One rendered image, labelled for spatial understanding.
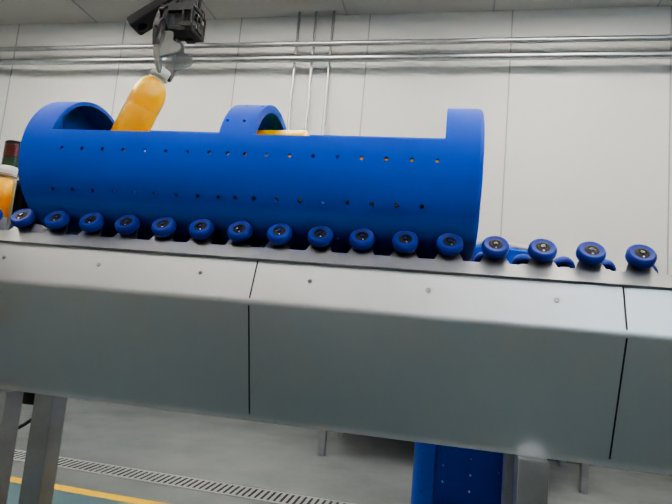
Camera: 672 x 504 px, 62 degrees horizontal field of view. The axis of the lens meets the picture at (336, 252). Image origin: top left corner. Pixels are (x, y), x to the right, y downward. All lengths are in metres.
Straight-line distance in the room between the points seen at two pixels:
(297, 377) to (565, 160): 3.81
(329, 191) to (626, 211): 3.76
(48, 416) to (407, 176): 0.91
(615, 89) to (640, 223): 1.04
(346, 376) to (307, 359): 0.07
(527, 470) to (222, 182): 0.70
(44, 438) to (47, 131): 0.64
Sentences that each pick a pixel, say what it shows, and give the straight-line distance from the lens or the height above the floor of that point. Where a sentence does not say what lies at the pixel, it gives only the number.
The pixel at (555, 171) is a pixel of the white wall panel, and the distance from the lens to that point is 4.55.
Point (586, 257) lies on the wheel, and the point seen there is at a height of 0.95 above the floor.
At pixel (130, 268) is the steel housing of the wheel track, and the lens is 1.08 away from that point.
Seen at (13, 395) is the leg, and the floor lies 0.62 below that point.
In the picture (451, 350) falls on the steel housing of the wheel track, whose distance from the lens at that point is 0.93.
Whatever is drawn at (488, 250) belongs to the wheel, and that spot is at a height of 0.95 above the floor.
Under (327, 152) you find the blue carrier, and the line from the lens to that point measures 0.98.
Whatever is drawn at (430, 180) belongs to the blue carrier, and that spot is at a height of 1.06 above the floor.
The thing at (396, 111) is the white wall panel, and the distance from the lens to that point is 4.68.
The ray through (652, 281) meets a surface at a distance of 1.00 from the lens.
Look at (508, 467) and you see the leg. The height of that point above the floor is 0.58.
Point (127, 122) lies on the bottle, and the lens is 1.28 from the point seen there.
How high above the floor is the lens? 0.82
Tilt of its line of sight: 7 degrees up
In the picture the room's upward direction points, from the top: 5 degrees clockwise
